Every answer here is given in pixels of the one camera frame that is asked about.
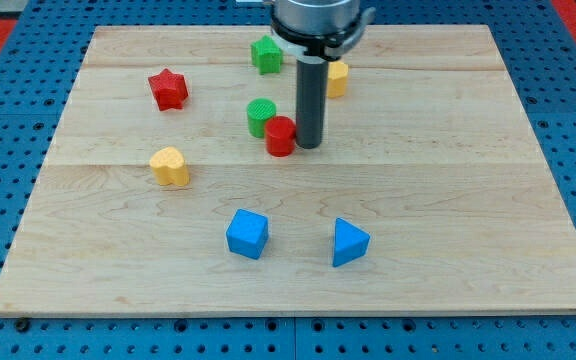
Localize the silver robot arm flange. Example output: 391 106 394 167
237 0 376 64

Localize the green star block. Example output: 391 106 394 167
250 35 283 75

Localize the red star block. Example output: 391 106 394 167
148 68 189 111

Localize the red cylinder block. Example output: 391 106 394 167
264 116 296 157

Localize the blue cube block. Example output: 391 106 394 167
226 209 269 259

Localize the green cylinder block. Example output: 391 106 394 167
246 98 277 138

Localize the blue triangle block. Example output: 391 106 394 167
332 218 371 267

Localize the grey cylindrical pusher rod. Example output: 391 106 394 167
296 61 328 149

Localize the wooden board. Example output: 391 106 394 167
0 25 576 318

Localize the yellow hexagon block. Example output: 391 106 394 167
326 61 349 98

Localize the yellow heart block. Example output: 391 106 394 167
149 146 190 186

